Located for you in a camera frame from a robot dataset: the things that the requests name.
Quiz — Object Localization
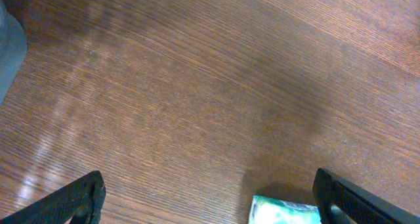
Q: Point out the grey plastic mesh basket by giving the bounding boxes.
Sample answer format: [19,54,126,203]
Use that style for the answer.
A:
[0,0,28,102]

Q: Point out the teal tissue pack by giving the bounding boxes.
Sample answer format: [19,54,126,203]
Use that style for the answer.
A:
[248,195,321,224]

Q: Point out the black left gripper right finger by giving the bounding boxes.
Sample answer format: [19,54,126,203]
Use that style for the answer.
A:
[312,168,419,224]

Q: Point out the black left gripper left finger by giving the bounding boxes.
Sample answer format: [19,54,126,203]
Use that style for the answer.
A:
[1,171,106,224]

